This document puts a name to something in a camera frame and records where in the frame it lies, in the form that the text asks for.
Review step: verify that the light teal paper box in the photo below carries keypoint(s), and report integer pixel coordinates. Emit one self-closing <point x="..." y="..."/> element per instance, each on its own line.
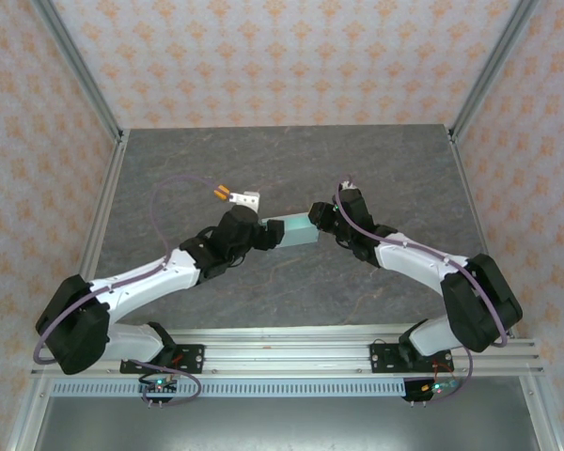
<point x="301" y="232"/>

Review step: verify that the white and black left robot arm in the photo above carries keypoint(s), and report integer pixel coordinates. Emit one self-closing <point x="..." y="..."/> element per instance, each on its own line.
<point x="141" y="279"/>

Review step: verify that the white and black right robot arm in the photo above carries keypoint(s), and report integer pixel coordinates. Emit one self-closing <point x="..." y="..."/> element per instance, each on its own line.
<point x="479" y="300"/>

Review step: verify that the small orange plastic block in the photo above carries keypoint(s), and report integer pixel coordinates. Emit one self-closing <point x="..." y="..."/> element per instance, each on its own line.
<point x="221" y="193"/>

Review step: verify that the grey metal sheet panel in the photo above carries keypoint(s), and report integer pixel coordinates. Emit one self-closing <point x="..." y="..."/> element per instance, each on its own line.
<point x="286" y="423"/>

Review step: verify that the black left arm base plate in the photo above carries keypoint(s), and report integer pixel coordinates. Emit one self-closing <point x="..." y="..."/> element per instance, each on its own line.
<point x="192" y="354"/>

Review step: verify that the aluminium mounting rail beam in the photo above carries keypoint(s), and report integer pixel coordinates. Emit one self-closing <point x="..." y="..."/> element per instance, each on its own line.
<point x="286" y="352"/>

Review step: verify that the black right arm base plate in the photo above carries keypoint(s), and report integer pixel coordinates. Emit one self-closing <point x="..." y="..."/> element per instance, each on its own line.
<point x="380" y="357"/>

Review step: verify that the aluminium frame post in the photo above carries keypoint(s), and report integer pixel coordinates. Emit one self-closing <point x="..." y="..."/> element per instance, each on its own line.
<point x="494" y="61"/>
<point x="77" y="63"/>

